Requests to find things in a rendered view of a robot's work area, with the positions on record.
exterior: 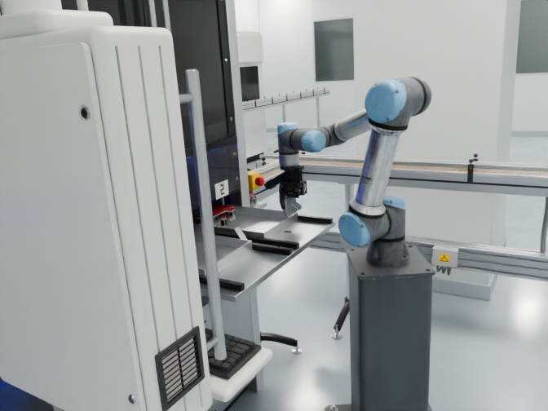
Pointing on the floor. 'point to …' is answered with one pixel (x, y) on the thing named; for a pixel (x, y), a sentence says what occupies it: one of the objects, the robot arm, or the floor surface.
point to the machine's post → (241, 198)
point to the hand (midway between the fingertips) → (287, 215)
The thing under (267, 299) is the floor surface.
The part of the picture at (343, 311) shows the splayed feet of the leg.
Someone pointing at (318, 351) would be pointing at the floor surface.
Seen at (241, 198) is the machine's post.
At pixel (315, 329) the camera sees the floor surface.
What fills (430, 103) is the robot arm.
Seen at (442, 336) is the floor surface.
